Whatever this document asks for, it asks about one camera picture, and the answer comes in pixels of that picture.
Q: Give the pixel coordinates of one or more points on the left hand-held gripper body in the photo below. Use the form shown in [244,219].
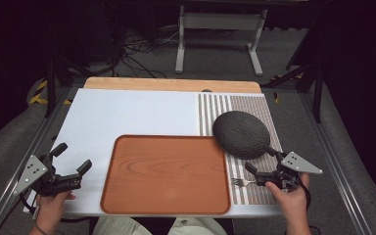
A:
[57,182]

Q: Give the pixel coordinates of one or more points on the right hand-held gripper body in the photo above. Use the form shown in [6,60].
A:
[285,176]

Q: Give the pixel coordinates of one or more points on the silver fork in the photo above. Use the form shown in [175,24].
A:
[240,182]

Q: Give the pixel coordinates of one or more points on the dark grey oval plate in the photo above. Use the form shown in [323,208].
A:
[241,134]

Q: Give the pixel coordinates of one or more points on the person's left hand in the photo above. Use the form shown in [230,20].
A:
[49,209]

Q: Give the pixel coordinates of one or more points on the person's right hand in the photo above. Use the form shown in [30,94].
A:
[292,204]

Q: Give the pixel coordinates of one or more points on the striped woven placemat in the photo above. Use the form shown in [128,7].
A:
[261,107]

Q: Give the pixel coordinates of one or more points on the yellow black floor tape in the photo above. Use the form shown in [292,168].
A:
[39,94]

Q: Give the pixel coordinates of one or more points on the black tripod stand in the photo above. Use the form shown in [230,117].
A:
[50,88]
[318,94]

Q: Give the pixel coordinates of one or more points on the white board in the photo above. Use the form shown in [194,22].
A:
[127,111]

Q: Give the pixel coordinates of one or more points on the person's legs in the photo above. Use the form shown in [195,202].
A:
[124,226]

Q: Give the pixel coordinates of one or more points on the brown wooden tray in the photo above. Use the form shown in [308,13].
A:
[164,174]

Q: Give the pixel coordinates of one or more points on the light wooden table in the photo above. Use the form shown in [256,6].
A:
[163,84]

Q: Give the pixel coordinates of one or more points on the white metal stand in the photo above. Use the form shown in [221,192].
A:
[220,21]

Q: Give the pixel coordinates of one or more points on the aluminium frame rail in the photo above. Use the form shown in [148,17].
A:
[19,163]
[339,169]

